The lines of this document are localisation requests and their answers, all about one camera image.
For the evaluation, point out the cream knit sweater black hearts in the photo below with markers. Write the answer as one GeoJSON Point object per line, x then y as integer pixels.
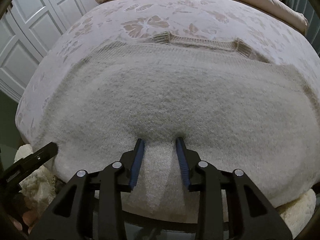
{"type": "Point", "coordinates": [175, 100]}

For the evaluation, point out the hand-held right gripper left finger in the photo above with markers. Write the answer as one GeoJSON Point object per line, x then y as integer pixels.
{"type": "Point", "coordinates": [137, 165]}

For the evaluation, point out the white panelled wardrobe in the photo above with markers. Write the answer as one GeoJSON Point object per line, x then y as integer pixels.
{"type": "Point", "coordinates": [32, 30]}

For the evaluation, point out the cream fluffy rug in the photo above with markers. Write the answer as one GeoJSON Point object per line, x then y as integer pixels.
{"type": "Point", "coordinates": [297, 215]}

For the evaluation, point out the person's left hand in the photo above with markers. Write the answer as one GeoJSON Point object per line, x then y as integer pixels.
{"type": "Point", "coordinates": [30, 218]}

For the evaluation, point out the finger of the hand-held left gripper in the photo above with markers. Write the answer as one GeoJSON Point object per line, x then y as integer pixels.
{"type": "Point", "coordinates": [42, 153]}

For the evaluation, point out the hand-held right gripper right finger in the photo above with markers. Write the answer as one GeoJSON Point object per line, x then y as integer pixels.
{"type": "Point", "coordinates": [182, 165]}

